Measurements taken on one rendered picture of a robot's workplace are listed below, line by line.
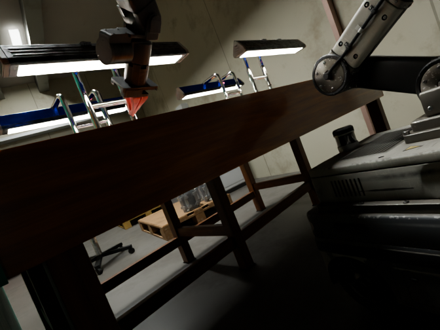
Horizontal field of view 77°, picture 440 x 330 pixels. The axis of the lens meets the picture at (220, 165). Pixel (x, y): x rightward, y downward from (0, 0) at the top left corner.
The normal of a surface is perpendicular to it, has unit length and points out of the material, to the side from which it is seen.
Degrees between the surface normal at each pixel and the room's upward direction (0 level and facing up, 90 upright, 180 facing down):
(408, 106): 90
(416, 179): 90
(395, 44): 90
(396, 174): 90
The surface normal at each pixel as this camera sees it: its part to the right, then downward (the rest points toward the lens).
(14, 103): 0.49, -0.15
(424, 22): -0.79, 0.34
